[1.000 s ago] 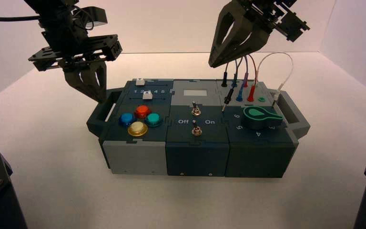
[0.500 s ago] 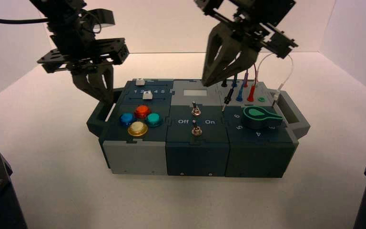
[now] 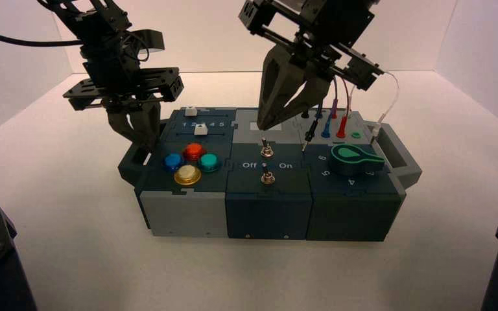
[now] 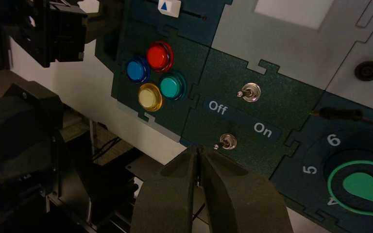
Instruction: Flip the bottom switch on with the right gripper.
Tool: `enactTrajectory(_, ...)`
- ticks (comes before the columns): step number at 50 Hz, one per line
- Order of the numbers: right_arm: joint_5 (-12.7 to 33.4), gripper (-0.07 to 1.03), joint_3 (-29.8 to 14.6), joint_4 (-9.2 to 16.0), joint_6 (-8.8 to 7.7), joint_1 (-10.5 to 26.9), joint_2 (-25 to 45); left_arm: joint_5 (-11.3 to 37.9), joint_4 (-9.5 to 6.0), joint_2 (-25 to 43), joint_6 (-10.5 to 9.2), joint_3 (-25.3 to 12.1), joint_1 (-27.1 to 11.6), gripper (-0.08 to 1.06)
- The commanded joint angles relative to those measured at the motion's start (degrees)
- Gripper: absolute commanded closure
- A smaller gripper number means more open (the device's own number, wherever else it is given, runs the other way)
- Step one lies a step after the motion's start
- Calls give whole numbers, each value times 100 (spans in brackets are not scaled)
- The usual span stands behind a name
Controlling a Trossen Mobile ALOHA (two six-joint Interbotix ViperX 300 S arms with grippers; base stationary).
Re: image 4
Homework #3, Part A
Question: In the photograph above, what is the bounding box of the olive right gripper left finger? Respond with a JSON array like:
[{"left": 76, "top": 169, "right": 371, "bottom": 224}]
[{"left": 130, "top": 146, "right": 201, "bottom": 233}]

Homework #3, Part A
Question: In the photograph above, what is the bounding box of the silver metal toggle switch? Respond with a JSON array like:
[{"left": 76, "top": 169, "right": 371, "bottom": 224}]
[
  {"left": 237, "top": 82, "right": 262, "bottom": 103},
  {"left": 213, "top": 133, "right": 238, "bottom": 151}
]

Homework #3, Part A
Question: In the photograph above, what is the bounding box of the red round push button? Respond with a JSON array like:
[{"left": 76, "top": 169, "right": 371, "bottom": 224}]
[{"left": 146, "top": 41, "right": 174, "bottom": 73}]

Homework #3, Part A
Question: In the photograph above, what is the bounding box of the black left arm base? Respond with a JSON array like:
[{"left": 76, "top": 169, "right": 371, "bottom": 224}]
[{"left": 0, "top": 80, "right": 66, "bottom": 226}]

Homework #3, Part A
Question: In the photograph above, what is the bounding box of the olive right gripper right finger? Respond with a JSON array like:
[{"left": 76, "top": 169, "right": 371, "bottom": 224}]
[{"left": 199, "top": 147, "right": 294, "bottom": 233}]

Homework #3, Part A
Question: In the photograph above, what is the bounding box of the yellow round push button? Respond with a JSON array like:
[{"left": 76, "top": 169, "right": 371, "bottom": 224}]
[{"left": 137, "top": 83, "right": 163, "bottom": 112}]

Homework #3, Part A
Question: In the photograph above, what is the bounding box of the black banana plug with wire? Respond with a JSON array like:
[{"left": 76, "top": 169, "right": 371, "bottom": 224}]
[{"left": 310, "top": 107, "right": 373, "bottom": 127}]

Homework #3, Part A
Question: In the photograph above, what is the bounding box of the blue round push button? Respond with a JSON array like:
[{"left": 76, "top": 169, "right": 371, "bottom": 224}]
[{"left": 125, "top": 56, "right": 151, "bottom": 84}]

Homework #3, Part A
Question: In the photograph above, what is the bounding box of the black round jack socket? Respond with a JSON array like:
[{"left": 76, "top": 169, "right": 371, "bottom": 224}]
[{"left": 354, "top": 61, "right": 373, "bottom": 82}]

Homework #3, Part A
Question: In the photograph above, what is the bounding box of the white slider knob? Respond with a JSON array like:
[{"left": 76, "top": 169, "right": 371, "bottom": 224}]
[{"left": 157, "top": 0, "right": 182, "bottom": 18}]

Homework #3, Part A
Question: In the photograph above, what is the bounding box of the teal round push button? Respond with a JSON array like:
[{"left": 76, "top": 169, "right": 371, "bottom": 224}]
[{"left": 158, "top": 71, "right": 187, "bottom": 101}]

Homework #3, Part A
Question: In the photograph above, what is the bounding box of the teal and grey control box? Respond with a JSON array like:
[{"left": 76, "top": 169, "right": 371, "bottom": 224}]
[{"left": 95, "top": 0, "right": 373, "bottom": 233}]

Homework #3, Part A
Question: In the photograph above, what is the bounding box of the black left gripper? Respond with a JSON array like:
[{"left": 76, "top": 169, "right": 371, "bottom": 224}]
[{"left": 11, "top": 0, "right": 125, "bottom": 68}]

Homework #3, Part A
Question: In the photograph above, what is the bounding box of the green rotary pointer knob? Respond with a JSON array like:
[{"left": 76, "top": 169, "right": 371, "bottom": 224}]
[{"left": 322, "top": 150, "right": 373, "bottom": 226}]

